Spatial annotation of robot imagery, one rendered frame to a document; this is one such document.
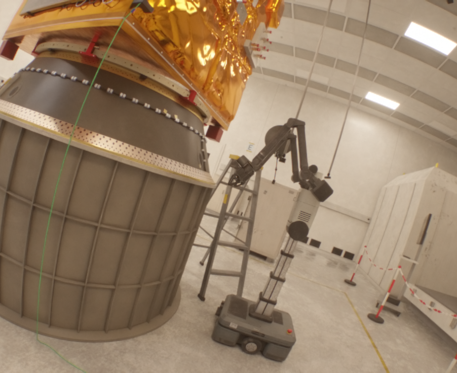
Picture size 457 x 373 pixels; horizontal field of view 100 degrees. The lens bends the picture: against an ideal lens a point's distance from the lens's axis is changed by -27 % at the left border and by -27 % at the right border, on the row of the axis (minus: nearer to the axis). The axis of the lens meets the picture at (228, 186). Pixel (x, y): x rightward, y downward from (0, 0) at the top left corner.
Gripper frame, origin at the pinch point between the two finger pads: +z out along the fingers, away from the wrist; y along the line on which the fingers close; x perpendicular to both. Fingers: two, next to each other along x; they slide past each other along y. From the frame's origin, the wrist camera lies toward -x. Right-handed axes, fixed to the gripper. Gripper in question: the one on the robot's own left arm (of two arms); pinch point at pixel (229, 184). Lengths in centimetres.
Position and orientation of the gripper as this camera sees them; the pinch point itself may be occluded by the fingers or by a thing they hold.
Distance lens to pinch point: 184.8
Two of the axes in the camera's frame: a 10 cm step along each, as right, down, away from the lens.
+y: -1.2, -0.2, -9.9
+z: -7.6, 6.4, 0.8
